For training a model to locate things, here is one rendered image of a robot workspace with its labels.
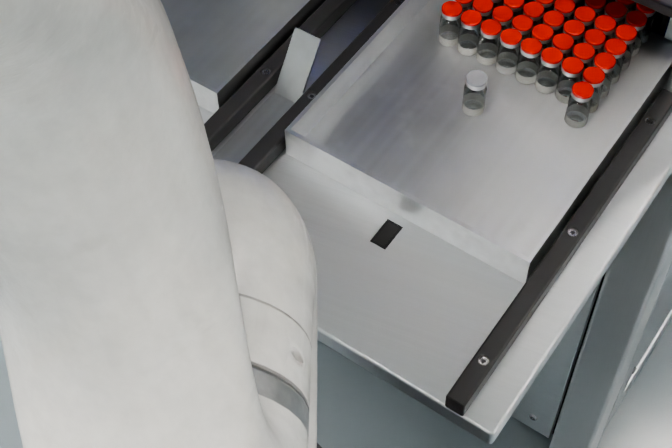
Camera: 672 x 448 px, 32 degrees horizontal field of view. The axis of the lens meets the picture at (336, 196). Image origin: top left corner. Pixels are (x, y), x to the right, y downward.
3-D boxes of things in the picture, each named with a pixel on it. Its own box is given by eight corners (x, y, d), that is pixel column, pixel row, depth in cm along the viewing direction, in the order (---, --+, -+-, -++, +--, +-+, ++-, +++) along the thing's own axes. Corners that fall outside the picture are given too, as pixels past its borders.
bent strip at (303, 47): (298, 67, 118) (296, 26, 113) (322, 79, 117) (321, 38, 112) (212, 158, 111) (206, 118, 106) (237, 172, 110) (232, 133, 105)
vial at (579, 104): (570, 108, 114) (578, 76, 110) (590, 118, 113) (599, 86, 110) (560, 122, 113) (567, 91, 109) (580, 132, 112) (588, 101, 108)
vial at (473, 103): (468, 97, 115) (472, 67, 112) (488, 106, 114) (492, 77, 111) (457, 111, 114) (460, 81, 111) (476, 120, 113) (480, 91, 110)
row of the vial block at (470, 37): (445, 29, 121) (448, -4, 117) (601, 103, 114) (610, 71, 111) (434, 42, 119) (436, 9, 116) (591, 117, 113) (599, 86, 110)
